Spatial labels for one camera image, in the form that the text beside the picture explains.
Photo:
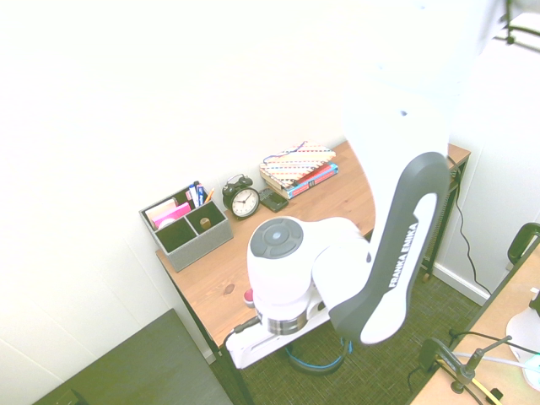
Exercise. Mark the small wooden stamp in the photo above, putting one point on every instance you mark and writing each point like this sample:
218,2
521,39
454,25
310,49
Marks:
205,223

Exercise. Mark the black calculator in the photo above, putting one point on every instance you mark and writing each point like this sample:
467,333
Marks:
274,201

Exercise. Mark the pink sticky note pad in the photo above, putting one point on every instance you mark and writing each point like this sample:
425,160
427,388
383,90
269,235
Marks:
177,213

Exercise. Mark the orange pencil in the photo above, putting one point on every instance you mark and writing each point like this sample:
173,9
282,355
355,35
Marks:
209,196

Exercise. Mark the black curved clamp bracket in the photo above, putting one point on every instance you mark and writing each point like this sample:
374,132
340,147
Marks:
521,244

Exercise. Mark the red and blue book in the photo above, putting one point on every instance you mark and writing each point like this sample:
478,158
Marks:
314,180

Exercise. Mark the black metal desk frame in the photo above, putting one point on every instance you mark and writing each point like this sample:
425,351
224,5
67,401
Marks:
236,375

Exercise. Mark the yellow and black tool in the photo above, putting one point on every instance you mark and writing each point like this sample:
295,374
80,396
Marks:
481,386

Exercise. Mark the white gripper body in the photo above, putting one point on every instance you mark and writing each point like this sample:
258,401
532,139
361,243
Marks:
261,348

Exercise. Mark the white rounded device base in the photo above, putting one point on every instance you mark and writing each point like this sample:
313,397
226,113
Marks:
525,333

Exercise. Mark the black camera stand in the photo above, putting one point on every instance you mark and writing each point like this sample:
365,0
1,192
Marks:
512,27

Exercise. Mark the black C clamp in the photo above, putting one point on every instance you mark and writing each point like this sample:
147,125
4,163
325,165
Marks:
432,352

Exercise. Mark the stack of books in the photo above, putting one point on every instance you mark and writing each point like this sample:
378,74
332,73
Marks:
299,162

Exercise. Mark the grey gooseneck stand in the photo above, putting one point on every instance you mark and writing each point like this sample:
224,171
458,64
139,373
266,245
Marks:
474,363

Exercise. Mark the black twin bell alarm clock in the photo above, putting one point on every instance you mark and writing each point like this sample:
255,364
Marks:
244,200

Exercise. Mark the red and white wrist module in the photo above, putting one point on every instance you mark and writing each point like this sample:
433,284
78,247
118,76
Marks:
249,296

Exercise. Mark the grey desk organizer box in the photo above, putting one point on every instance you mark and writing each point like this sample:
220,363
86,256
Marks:
198,246

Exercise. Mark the black and blue headphones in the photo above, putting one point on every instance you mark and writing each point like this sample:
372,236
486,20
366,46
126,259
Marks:
316,369

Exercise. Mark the peach note pad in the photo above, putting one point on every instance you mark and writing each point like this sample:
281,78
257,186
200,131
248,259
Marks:
162,208

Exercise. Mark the white tape roll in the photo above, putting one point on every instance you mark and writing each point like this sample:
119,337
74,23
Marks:
167,222

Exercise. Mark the blue and white pens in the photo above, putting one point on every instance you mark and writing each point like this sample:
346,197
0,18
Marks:
196,195

